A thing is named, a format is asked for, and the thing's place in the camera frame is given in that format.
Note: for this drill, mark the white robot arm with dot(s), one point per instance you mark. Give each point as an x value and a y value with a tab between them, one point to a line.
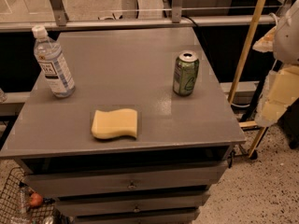
286	39

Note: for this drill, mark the black wire basket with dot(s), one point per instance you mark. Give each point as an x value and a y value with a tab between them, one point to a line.
15	207

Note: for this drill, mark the orange ball in basket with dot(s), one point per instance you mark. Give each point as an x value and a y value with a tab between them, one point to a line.
35	200

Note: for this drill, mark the grey drawer cabinet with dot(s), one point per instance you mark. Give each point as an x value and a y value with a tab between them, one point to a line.
124	148

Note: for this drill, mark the yellow sponge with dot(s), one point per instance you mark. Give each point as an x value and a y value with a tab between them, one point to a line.
111	124

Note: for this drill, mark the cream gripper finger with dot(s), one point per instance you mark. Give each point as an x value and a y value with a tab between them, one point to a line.
280	90
265	43

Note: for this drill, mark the green soda can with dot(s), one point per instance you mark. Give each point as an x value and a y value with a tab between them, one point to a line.
185	72

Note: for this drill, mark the clear plastic water bottle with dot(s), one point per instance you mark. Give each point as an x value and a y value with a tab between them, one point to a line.
49	55

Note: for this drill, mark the wooden easel frame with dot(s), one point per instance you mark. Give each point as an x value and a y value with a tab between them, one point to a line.
240	66

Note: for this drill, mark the grey metal railing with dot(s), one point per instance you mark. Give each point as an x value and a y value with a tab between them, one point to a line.
71	15

